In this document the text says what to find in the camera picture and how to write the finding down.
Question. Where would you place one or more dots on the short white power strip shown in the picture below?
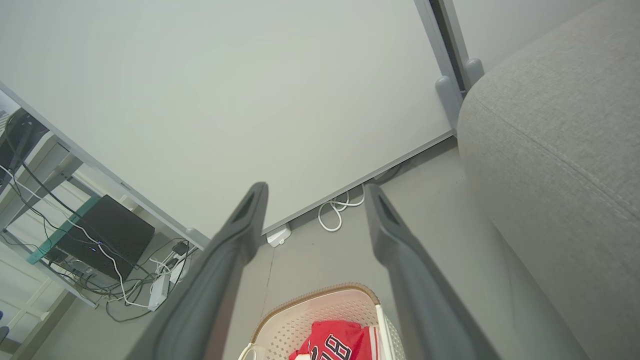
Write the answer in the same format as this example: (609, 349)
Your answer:
(178, 270)

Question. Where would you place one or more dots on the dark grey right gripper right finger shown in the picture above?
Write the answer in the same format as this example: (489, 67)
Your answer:
(415, 285)

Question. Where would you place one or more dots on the black computer tower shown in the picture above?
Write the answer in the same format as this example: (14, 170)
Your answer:
(110, 230)

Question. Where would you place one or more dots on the grey fabric sofa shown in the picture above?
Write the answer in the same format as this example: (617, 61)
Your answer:
(560, 150)

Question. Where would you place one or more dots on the wide white partition panel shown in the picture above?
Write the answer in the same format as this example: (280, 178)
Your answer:
(225, 100)

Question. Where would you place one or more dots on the desk with green top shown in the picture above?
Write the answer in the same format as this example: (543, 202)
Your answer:
(60, 235)

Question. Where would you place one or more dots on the red jersey with lettering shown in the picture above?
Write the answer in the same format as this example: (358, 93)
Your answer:
(330, 341)

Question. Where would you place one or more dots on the small black power adapter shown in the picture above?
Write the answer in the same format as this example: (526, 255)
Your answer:
(180, 248)

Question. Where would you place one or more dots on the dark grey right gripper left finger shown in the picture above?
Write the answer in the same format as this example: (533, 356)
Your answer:
(220, 280)

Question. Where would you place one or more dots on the black rounded object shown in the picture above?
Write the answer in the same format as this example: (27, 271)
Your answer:
(22, 135)

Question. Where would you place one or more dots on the white perforated laundry basket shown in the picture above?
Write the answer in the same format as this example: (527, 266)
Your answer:
(310, 311)

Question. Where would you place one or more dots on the long white power strip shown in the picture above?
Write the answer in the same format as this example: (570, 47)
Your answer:
(159, 292)

